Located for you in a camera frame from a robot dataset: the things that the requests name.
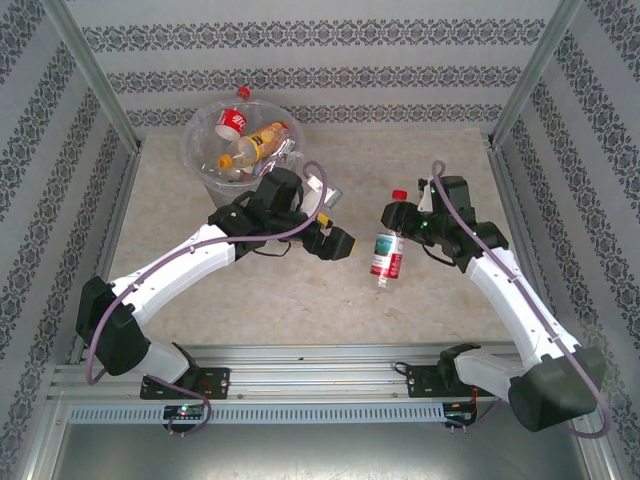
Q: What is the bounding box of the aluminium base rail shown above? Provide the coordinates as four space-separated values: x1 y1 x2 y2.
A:
47 342 589 404

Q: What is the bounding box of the clear plastic bin liner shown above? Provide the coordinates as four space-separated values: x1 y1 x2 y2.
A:
272 134 307 176

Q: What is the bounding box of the teal red label water bottle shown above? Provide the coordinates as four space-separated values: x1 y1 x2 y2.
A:
368 188 409 291

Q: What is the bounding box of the grey metal shelf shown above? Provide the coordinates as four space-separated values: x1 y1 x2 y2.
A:
47 422 609 480

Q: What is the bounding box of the left circuit board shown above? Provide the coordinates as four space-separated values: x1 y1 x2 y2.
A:
163 404 206 420

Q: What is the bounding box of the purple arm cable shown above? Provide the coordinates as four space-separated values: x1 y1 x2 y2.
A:
85 160 330 437
430 159 612 441

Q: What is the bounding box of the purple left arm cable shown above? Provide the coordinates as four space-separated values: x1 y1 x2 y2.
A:
85 160 330 437

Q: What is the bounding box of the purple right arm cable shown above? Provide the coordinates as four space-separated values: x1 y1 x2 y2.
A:
430 159 612 441

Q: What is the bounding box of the orange juice bottle yellow cap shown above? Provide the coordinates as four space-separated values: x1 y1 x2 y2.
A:
217 121 294 170

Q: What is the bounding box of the aluminium table side rail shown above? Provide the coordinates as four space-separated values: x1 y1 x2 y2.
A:
67 142 146 366
487 134 589 364

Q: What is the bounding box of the right circuit board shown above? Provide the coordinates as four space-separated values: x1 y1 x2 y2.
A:
444 402 479 424

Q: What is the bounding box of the aluminium frame post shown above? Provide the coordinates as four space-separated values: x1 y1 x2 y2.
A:
39 0 144 154
489 0 586 149

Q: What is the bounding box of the clear plastic bin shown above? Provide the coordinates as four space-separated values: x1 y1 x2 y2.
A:
182 96 307 211

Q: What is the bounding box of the red label cola bottle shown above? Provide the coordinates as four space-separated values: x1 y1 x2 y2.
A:
213 85 252 141

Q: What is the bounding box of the slotted grey cable duct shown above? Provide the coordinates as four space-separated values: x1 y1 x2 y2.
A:
67 402 446 425

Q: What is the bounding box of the circuit board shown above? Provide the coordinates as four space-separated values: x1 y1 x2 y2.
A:
444 402 479 424
163 404 206 420

